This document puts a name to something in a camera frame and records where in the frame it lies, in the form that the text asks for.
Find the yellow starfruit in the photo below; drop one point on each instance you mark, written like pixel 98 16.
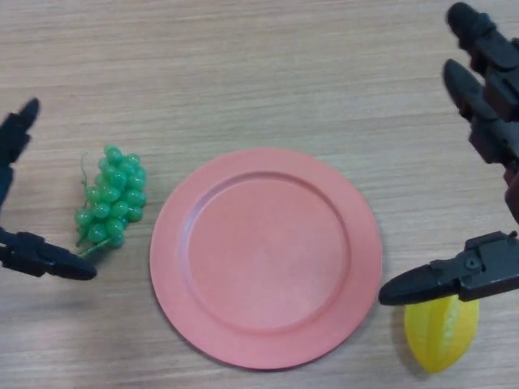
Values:
pixel 438 336

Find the green grapes bunch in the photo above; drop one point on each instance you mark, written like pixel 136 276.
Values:
pixel 109 198

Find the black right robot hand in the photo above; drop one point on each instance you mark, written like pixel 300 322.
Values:
pixel 490 267

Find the pink round plate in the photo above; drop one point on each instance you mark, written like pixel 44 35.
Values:
pixel 263 251

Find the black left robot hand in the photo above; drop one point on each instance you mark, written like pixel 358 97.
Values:
pixel 40 259

